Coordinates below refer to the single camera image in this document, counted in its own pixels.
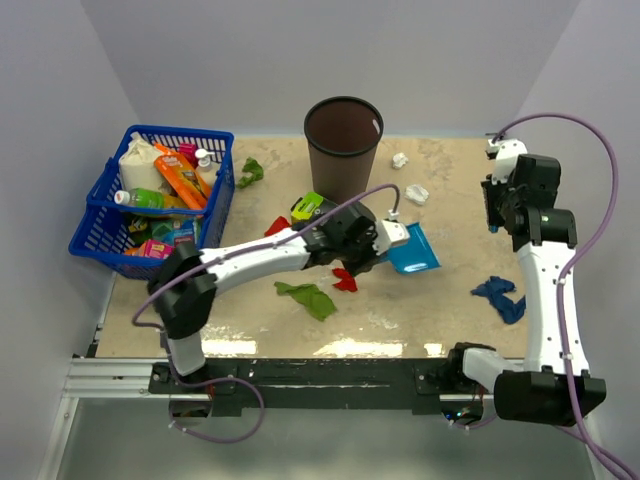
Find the red paper scrap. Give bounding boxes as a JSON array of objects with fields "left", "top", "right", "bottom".
[
  {"left": 264, "top": 216, "right": 291, "bottom": 237},
  {"left": 332, "top": 268, "right": 358, "bottom": 293}
]

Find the blue plastic dustpan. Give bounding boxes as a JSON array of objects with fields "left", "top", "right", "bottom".
[{"left": 387, "top": 222, "right": 441, "bottom": 274}]

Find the large green paper scrap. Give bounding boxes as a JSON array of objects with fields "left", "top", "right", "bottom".
[{"left": 274, "top": 281, "right": 337, "bottom": 322}]

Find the small white paper scrap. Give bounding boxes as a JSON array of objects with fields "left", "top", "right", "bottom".
[{"left": 391, "top": 152, "right": 409, "bottom": 170}]

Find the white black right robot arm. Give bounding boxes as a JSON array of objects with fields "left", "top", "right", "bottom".
[{"left": 443, "top": 153, "right": 606, "bottom": 427}]

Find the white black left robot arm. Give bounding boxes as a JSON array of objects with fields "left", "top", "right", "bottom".
[{"left": 146, "top": 200, "right": 406, "bottom": 392}]

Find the black green product box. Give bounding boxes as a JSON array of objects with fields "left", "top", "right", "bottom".
[{"left": 290, "top": 192, "right": 337, "bottom": 224}]

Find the red paper scrap by box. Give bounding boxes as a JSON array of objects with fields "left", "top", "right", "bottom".
[{"left": 264, "top": 216, "right": 291, "bottom": 237}]

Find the brown waste bin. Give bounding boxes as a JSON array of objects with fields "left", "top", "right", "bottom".
[{"left": 303, "top": 96, "right": 384, "bottom": 204}]

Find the small green paper scrap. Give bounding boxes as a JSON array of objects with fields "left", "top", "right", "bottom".
[{"left": 236, "top": 157, "right": 264, "bottom": 189}]

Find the white pump bottle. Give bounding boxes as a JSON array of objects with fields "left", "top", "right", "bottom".
[{"left": 195, "top": 148, "right": 219, "bottom": 188}]

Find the orange snack packet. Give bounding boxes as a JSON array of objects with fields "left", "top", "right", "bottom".
[{"left": 154, "top": 143, "right": 211, "bottom": 210}]

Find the pink small box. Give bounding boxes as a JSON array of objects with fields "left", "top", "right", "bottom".
[{"left": 133, "top": 239, "right": 174, "bottom": 260}]

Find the green drink bottle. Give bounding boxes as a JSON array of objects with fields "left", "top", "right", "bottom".
[{"left": 114, "top": 188, "right": 187, "bottom": 210}]

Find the beige paper bag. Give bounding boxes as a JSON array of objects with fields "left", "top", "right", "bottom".
[{"left": 118, "top": 132, "right": 172, "bottom": 194}]

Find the blue plastic basket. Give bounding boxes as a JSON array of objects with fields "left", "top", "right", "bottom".
[{"left": 68, "top": 124, "right": 235, "bottom": 280}]

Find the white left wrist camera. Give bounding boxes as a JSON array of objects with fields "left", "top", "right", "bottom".
[{"left": 374, "top": 220, "right": 410, "bottom": 254}]

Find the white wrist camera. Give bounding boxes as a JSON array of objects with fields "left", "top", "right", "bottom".
[
  {"left": 374, "top": 220, "right": 410, "bottom": 254},
  {"left": 485, "top": 139, "right": 527, "bottom": 185}
]

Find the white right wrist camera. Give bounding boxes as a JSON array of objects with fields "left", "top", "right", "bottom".
[{"left": 485, "top": 139, "right": 527, "bottom": 185}]

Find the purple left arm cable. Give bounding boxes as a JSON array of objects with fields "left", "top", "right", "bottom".
[{"left": 131, "top": 183, "right": 402, "bottom": 443}]

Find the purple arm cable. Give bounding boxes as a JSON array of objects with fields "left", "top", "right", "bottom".
[
  {"left": 449, "top": 113, "right": 640, "bottom": 480},
  {"left": 131, "top": 183, "right": 402, "bottom": 443}
]

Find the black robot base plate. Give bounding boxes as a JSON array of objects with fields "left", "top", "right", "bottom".
[{"left": 148, "top": 357, "right": 496, "bottom": 419}]

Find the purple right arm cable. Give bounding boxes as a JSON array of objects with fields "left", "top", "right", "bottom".
[{"left": 449, "top": 113, "right": 640, "bottom": 480}]

